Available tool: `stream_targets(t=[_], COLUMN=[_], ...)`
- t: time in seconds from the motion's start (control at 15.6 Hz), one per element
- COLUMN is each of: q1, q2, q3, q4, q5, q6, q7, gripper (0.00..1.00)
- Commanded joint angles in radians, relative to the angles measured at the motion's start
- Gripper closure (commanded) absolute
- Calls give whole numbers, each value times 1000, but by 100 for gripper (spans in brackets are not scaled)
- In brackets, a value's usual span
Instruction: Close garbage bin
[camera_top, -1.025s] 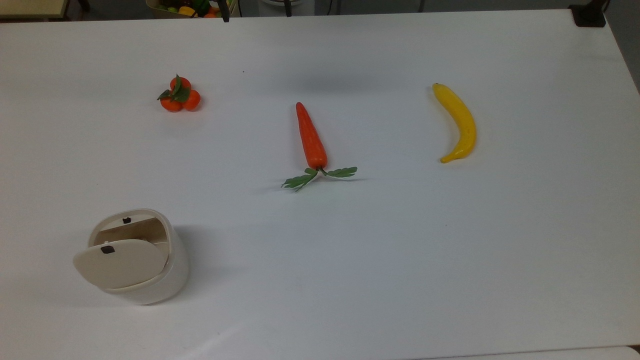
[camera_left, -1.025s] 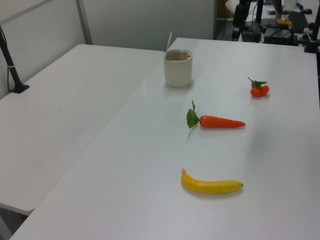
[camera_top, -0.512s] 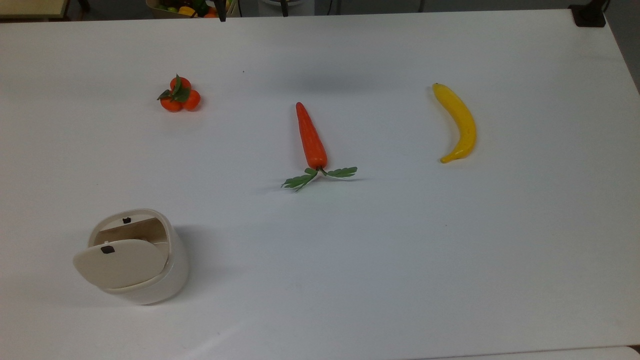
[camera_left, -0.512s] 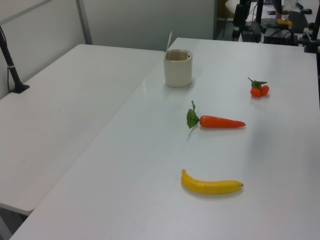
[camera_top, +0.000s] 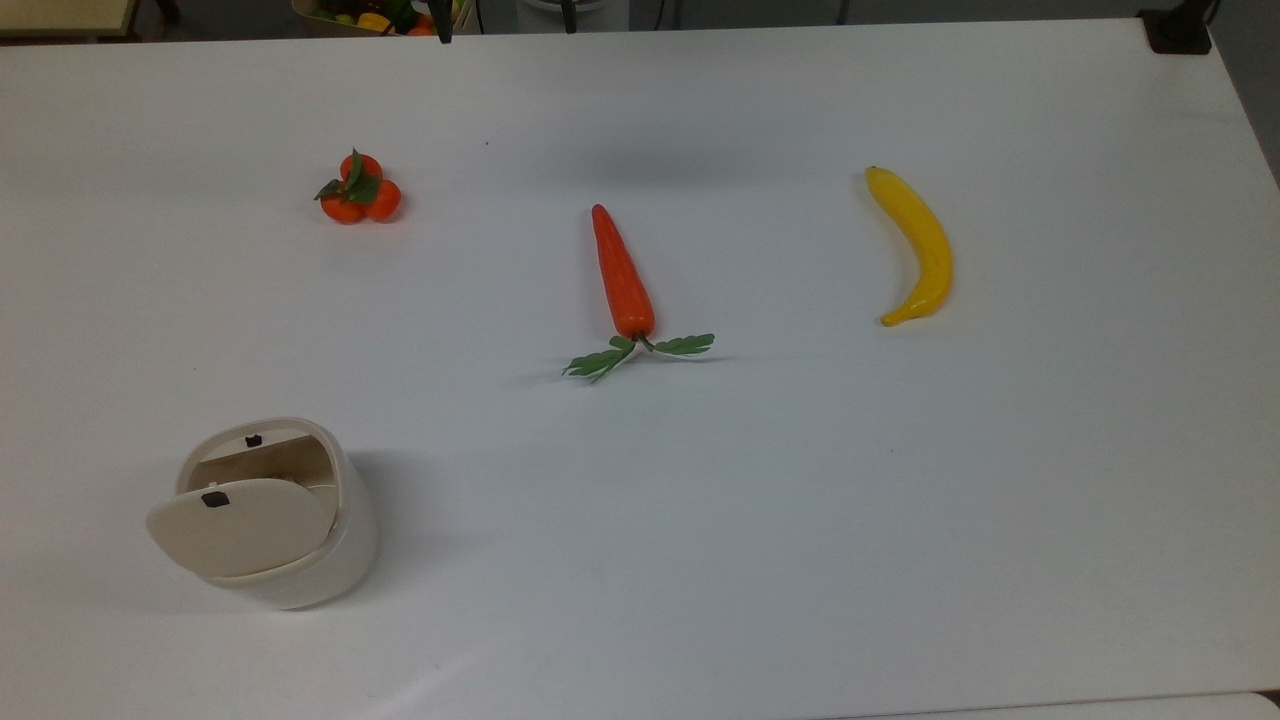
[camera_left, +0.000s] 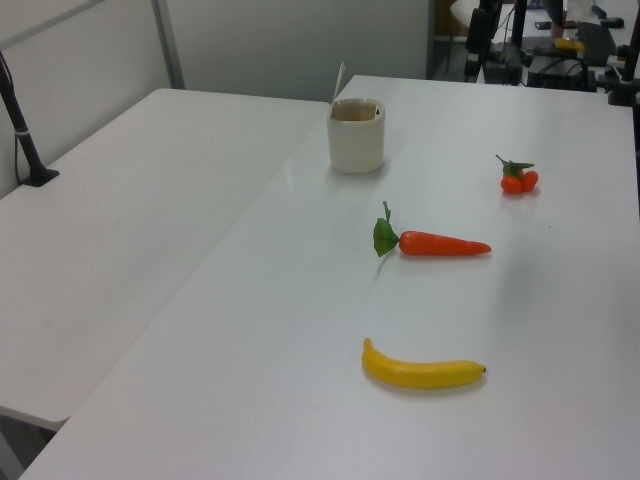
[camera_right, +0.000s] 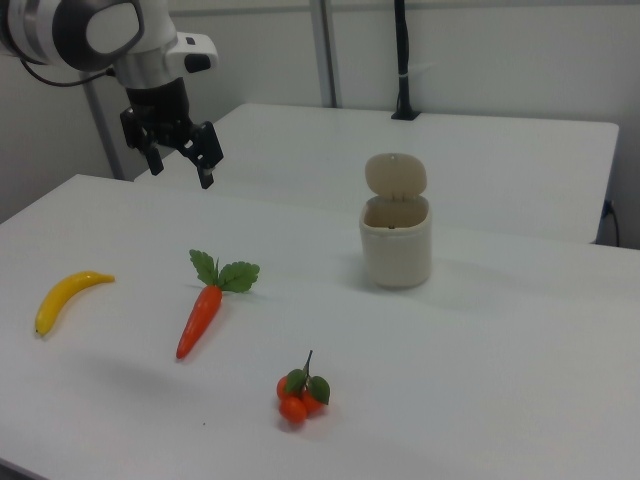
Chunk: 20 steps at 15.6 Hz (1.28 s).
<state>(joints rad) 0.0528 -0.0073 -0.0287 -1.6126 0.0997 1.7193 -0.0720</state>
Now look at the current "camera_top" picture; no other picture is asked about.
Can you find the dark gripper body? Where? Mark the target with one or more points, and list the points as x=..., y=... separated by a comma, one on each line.
x=570, y=8

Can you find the cream round bin lid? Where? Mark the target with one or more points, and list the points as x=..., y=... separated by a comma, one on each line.
x=240, y=527

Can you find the cream round garbage bin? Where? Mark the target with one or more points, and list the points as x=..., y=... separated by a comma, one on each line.
x=340, y=540

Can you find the black thin stand leg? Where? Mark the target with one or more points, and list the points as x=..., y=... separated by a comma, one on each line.
x=444, y=20

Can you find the basket of toy fruit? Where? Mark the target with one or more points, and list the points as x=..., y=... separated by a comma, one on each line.
x=375, y=18

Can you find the orange toy carrot green leaves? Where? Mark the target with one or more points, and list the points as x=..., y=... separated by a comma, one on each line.
x=622, y=280

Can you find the orange tangerine bunch with leaves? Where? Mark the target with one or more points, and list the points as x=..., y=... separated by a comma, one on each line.
x=365, y=190

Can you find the yellow toy banana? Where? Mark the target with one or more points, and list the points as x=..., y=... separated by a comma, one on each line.
x=925, y=245

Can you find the light wooden side table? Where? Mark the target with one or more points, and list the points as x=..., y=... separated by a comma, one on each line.
x=60, y=15

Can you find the black clamp mount block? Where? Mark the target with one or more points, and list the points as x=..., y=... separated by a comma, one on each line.
x=1178, y=28

